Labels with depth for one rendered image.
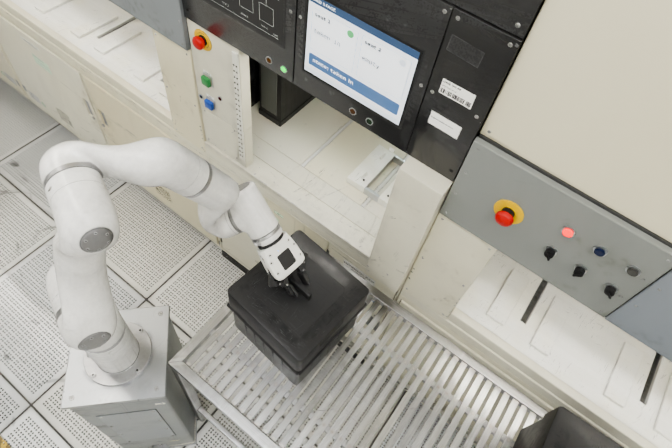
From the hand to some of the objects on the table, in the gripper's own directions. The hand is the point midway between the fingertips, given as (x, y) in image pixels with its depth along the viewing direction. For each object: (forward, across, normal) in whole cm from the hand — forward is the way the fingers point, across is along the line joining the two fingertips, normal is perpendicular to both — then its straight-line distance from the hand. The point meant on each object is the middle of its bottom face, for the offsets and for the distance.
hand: (297, 284), depth 139 cm
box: (+80, -12, +41) cm, 91 cm away
